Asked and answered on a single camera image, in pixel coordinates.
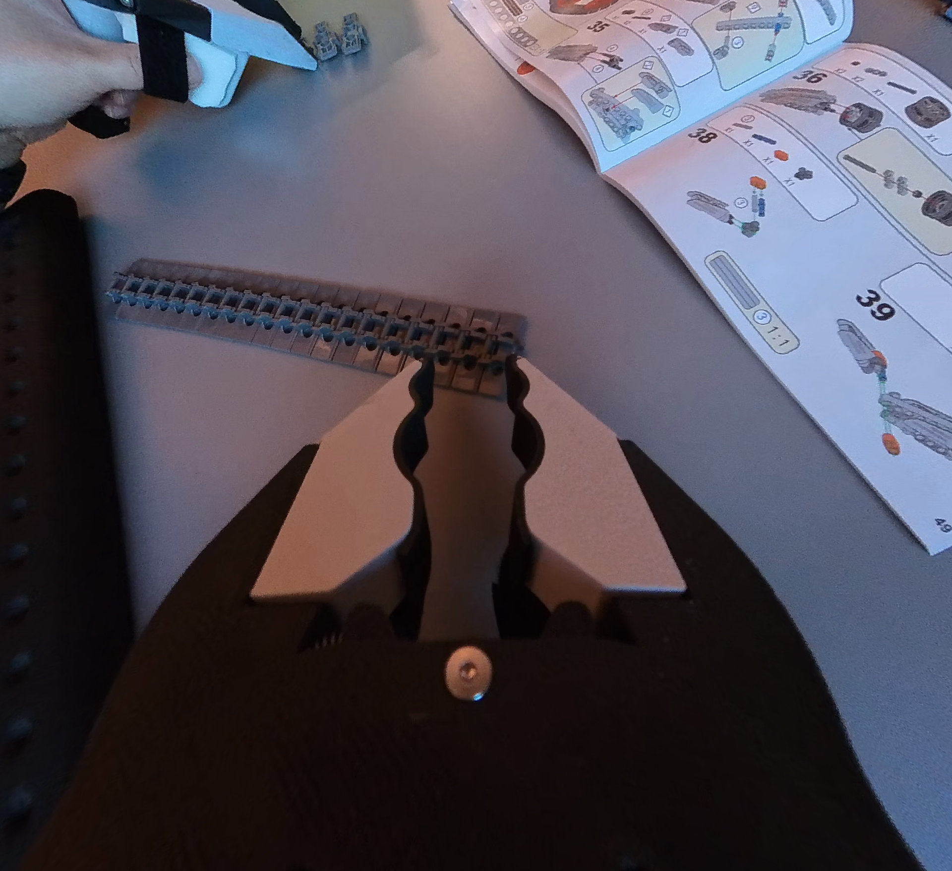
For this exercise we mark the open instruction booklet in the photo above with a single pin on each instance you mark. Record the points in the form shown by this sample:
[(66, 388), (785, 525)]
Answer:
[(744, 179)]

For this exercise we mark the black perforated chair back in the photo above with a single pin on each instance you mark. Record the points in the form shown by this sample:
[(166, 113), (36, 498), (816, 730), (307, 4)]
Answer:
[(59, 514)]

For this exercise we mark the person's left hand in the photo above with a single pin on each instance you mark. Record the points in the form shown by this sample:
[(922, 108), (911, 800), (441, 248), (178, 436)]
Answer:
[(59, 68)]

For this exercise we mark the grey desk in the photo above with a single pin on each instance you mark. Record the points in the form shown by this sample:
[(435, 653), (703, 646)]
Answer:
[(372, 164)]

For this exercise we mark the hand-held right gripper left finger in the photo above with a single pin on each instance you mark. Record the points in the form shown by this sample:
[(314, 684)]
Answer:
[(349, 514)]

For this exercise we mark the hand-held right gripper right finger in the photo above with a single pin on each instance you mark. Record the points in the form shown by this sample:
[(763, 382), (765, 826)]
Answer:
[(595, 514)]

